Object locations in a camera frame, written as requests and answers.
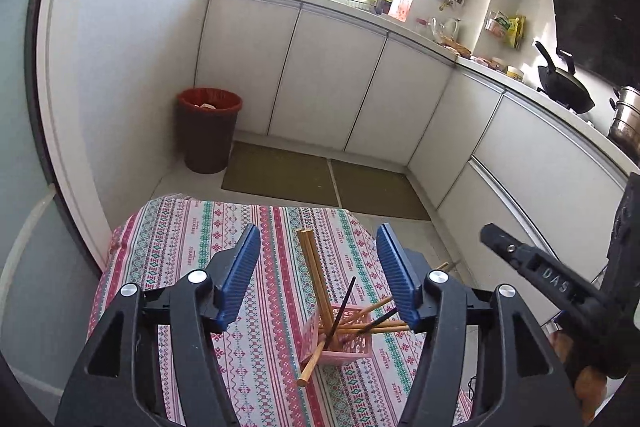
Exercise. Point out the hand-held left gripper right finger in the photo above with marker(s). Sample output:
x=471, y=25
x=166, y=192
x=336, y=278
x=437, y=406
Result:
x=397, y=277

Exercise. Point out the patterned woven tablecloth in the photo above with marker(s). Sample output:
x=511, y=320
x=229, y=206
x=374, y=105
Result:
x=225, y=217

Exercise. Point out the person's right hand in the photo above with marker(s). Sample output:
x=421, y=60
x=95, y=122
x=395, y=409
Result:
x=587, y=389

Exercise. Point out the brown trash bin red bag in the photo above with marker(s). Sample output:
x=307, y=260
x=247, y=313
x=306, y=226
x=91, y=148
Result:
x=207, y=142

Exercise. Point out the pink perforated plastic basket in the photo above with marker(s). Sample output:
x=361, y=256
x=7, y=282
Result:
x=350, y=352

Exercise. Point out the black wok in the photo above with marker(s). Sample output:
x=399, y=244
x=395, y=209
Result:
x=565, y=89

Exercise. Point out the stainless steel pot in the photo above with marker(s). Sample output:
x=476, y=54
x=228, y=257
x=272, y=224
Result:
x=627, y=117

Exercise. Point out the black range hood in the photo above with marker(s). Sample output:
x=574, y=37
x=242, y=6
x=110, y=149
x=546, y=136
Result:
x=590, y=7

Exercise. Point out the white kettle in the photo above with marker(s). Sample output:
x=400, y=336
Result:
x=451, y=28

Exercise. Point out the olive floor mat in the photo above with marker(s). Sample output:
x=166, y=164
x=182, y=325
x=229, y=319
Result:
x=375, y=192
x=280, y=177

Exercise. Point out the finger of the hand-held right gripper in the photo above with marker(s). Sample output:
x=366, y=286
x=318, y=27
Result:
x=545, y=274

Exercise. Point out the white kitchen base cabinets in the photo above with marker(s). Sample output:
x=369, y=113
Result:
x=325, y=72

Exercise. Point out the bread on counter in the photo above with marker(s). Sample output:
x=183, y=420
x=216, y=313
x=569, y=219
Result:
x=457, y=47

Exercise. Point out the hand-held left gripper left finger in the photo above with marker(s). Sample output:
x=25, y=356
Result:
x=240, y=277

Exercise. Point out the yellow lidded jar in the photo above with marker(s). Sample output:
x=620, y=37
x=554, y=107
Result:
x=515, y=74

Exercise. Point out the black chopstick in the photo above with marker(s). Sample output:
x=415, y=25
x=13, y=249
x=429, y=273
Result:
x=345, y=302
x=382, y=319

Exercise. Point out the bundle of bamboo chopsticks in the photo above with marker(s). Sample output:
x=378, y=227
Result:
x=312, y=267

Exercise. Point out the hanging snack packets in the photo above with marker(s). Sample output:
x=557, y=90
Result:
x=510, y=29

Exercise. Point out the glass sliding door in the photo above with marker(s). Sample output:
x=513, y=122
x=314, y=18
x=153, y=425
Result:
x=30, y=157

